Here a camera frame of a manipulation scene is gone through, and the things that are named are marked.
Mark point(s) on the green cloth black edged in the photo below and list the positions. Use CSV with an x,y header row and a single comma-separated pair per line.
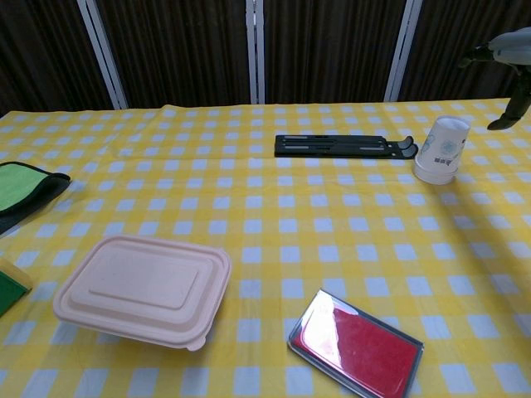
x,y
20,186

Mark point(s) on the grey black right robot hand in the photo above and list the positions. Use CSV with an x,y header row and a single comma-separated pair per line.
x,y
514,47

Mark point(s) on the yellow green sponge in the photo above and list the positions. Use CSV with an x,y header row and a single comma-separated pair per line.
x,y
10,286

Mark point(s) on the yellow white checked tablecloth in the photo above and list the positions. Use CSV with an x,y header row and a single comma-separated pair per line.
x,y
265,207

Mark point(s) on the white floral paper cup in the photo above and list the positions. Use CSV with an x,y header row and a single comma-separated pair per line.
x,y
444,145

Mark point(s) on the beige lidded lunch box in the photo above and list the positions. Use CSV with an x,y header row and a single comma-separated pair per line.
x,y
141,286

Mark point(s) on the white screen frame post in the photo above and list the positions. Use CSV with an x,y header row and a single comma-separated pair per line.
x,y
255,49
103,54
401,49

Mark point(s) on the black folding stand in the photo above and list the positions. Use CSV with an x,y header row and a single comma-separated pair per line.
x,y
332,146

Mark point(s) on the red ink pad case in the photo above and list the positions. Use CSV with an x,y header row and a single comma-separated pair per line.
x,y
361,344

